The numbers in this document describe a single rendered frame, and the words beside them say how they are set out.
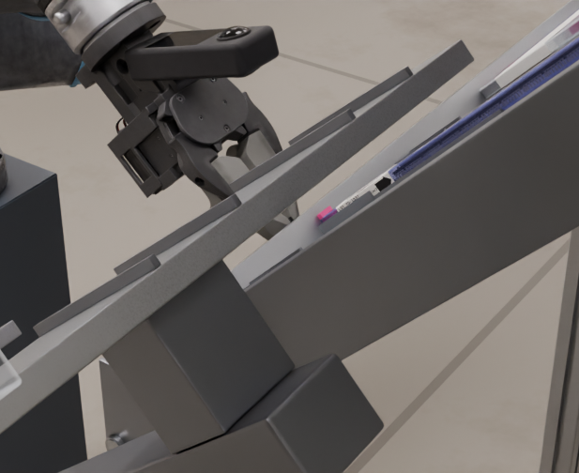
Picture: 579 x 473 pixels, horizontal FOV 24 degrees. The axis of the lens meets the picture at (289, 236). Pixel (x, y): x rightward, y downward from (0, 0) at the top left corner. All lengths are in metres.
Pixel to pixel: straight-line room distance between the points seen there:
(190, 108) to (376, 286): 0.34
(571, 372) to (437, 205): 0.96
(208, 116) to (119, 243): 1.31
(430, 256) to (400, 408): 1.28
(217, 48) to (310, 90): 1.83
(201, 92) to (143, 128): 0.05
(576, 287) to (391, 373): 0.54
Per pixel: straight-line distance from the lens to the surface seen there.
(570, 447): 1.69
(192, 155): 1.00
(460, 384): 2.01
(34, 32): 1.30
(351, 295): 0.73
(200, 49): 0.98
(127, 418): 0.83
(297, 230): 0.98
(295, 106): 2.73
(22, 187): 1.41
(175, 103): 1.01
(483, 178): 0.65
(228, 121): 1.03
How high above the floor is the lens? 1.26
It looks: 33 degrees down
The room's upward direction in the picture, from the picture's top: straight up
